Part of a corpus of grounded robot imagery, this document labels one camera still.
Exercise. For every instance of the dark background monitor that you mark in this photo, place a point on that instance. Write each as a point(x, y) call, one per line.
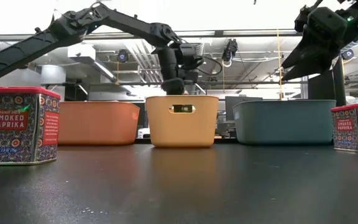
point(228, 107)

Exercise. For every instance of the black computer monitor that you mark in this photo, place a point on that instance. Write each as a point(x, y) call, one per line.
point(320, 87)

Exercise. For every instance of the dark green spice tin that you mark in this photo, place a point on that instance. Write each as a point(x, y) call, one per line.
point(182, 109)

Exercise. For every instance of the round ceiling camera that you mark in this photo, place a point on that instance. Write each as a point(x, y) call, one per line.
point(347, 54)
point(122, 56)

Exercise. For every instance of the orange plastic bin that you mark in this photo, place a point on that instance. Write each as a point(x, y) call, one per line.
point(98, 124)

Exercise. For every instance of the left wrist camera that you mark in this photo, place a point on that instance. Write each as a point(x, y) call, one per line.
point(188, 53)

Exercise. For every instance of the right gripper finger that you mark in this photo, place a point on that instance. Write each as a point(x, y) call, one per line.
point(312, 69)
point(306, 54)

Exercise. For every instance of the blue-grey plastic bin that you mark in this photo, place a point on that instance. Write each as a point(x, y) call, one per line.
point(284, 124)

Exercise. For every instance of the yellow plastic bin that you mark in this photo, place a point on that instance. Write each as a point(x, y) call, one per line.
point(182, 130)

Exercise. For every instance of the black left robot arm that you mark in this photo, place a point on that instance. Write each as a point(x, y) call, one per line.
point(17, 53)

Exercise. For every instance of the hanging black ceiling device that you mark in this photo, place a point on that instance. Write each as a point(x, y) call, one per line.
point(230, 49)

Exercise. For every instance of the red block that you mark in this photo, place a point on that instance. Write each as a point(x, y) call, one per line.
point(356, 137)

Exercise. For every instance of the smoked paprika tin red lid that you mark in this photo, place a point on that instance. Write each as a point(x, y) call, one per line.
point(8, 140)

